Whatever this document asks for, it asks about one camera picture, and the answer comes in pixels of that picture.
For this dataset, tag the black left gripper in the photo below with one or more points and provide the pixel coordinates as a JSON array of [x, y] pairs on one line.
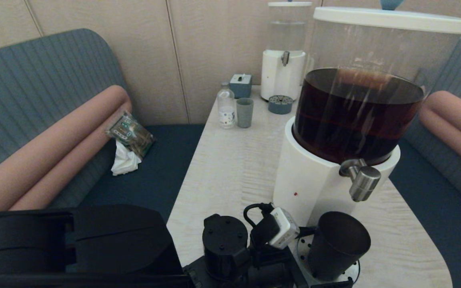
[[274, 268]]

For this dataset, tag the black plastic cup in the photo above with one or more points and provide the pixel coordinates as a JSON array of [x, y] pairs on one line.
[[336, 248]]

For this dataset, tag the large silver dispenser tap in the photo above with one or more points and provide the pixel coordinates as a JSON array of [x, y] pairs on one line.
[[364, 182]]

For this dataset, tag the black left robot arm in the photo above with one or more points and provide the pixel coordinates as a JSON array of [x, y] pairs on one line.
[[94, 248]]

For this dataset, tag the grey plastic cup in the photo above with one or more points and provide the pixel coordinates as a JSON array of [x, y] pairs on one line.
[[245, 113]]

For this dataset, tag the large round perforated drip tray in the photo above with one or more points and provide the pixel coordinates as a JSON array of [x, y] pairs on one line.
[[303, 246]]

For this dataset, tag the dark blue sofa seat cushion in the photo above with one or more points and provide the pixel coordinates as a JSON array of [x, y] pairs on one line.
[[154, 172], [446, 224]]

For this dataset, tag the large tea beverage dispenser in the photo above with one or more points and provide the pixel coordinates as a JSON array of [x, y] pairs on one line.
[[346, 120]]

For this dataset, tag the small round grey drip tray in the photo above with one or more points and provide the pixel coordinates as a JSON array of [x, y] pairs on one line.
[[280, 105]]

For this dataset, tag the clear plastic bottle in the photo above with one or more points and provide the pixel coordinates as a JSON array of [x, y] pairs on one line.
[[226, 107]]

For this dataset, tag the small water beverage dispenser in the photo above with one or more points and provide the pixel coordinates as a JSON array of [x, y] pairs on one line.
[[280, 78]]

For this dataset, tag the grey square tissue box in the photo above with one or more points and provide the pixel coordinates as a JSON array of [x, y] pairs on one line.
[[240, 87]]

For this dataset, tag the pink sofa bolster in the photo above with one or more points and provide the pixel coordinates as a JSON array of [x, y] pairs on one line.
[[54, 156], [458, 122]]

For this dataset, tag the small silver dispenser tap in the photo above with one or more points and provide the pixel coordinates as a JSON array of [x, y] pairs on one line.
[[285, 58]]

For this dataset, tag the crumpled white tissue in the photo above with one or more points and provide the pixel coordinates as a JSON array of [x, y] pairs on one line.
[[125, 162]]

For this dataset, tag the green snack packet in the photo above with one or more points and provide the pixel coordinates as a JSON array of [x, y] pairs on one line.
[[132, 134]]

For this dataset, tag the large white dispenser lid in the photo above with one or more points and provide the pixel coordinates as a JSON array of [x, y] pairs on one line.
[[390, 20]]

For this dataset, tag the small white dispenser lid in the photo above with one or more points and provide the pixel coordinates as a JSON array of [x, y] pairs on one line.
[[289, 4]]

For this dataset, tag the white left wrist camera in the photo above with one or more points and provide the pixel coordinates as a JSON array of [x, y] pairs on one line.
[[284, 228]]

